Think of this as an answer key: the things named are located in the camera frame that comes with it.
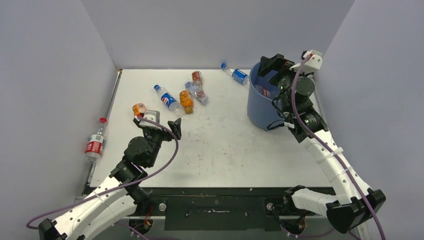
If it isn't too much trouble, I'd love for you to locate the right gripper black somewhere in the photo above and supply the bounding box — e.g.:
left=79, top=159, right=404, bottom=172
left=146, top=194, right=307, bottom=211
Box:
left=257, top=54, right=311, bottom=114

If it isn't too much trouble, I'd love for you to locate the green cap tea bottle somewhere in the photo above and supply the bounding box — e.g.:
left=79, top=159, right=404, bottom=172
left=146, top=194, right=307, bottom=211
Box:
left=254, top=85, right=276, bottom=100

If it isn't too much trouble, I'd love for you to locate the blue plastic bin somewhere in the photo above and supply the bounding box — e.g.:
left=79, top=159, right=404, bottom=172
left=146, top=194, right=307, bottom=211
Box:
left=247, top=62, right=283, bottom=131

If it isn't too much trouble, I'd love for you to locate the red cap red label bottle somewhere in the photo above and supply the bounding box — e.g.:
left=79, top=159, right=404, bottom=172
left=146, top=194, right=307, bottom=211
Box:
left=85, top=117, right=108, bottom=162

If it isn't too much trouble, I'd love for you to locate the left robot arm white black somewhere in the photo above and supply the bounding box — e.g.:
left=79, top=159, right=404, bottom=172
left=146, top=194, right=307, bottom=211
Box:
left=37, top=116, right=182, bottom=240

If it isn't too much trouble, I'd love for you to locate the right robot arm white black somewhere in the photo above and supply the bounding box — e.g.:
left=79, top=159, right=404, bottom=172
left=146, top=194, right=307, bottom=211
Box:
left=257, top=50, right=386, bottom=234

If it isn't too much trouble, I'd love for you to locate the pepsi bottle blue label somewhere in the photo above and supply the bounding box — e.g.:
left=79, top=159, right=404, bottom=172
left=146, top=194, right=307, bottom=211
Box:
left=153, top=84, right=183, bottom=117

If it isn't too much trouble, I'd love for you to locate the orange juice bottle gold cap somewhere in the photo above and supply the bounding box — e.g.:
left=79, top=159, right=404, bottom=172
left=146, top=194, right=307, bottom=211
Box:
left=179, top=90, right=194, bottom=115

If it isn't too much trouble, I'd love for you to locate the far blue label bottle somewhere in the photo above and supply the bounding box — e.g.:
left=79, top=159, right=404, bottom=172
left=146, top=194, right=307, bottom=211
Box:
left=220, top=62, right=249, bottom=85

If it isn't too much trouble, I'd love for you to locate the crushed clear bottle blue cap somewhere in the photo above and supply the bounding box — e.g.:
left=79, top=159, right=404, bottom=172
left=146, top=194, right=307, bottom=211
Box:
left=184, top=81, right=209, bottom=106

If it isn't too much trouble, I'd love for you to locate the red label small bottle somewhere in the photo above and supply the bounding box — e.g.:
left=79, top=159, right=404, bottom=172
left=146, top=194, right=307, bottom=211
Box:
left=191, top=70, right=203, bottom=89

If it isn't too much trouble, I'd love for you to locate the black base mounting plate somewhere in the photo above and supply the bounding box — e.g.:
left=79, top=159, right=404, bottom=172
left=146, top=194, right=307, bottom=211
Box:
left=112, top=187, right=349, bottom=233

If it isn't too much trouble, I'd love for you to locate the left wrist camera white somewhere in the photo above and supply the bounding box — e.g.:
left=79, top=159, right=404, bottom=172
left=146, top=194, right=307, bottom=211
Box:
left=135, top=110, right=161, bottom=129

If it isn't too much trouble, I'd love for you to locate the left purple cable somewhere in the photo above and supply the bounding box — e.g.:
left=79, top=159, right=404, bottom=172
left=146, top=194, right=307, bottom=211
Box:
left=26, top=116, right=180, bottom=240

